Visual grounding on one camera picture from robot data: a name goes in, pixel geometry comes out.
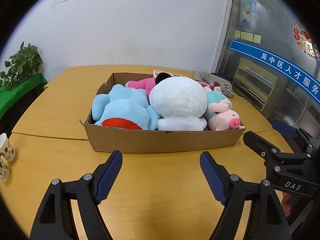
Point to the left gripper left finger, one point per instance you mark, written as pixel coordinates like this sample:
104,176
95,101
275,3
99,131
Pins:
54,218

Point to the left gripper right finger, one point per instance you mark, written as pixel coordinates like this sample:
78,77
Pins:
266,216

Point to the white panda plush toy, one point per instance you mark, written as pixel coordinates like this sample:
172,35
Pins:
180,102

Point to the clear phone case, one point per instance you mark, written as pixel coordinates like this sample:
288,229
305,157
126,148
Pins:
157,72

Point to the operator right hand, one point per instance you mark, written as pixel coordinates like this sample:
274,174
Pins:
288,202

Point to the patterned paper cup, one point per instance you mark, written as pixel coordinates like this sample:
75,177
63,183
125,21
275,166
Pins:
6,149

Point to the metal shelf rack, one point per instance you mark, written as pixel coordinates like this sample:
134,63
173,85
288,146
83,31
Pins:
261,87

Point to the blue window banner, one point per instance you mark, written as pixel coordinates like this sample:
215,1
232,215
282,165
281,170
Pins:
293,72

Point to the pig plush teal shirt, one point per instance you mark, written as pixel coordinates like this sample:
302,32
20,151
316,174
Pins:
219,113

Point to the brown cardboard box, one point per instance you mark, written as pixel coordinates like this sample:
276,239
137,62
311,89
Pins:
135,141

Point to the grey folded cloth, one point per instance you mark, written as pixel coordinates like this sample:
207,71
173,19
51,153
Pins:
211,80

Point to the blue plush toy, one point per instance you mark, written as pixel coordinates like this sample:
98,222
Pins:
124,108

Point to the green table cloth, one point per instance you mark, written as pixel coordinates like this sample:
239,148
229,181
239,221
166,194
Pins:
10,97

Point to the red new year decal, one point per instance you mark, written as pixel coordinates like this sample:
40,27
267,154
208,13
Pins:
304,41

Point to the yellow sticky notes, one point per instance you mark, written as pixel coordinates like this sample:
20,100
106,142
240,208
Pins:
255,38

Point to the green potted plant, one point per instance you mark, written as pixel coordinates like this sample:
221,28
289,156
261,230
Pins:
24,63

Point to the pink plush toy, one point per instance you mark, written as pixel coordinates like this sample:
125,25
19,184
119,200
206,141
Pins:
149,83

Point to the cartoon window poster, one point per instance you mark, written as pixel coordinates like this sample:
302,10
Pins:
247,15

